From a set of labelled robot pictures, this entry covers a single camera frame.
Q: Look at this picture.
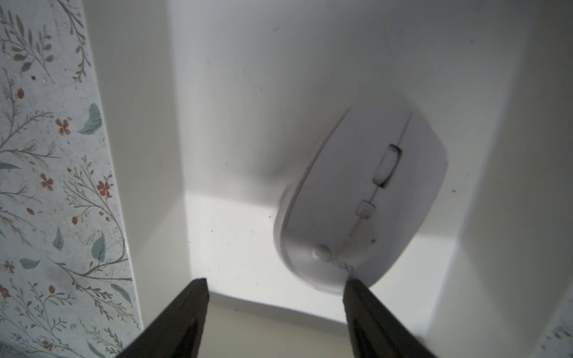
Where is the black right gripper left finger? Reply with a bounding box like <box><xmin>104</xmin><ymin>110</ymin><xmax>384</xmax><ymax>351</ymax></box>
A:
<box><xmin>118</xmin><ymin>278</ymin><xmax>210</xmax><ymax>358</ymax></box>

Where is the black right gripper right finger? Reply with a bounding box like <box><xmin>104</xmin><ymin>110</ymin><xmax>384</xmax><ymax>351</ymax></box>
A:
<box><xmin>343</xmin><ymin>279</ymin><xmax>435</xmax><ymax>358</ymax></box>

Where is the white mouse with logo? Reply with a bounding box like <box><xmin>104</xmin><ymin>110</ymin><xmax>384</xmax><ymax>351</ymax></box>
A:
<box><xmin>275</xmin><ymin>99</ymin><xmax>448</xmax><ymax>295</ymax></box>

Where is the white storage tray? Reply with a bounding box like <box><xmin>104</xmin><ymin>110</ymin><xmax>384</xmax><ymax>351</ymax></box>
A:
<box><xmin>84</xmin><ymin>1</ymin><xmax>572</xmax><ymax>357</ymax></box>

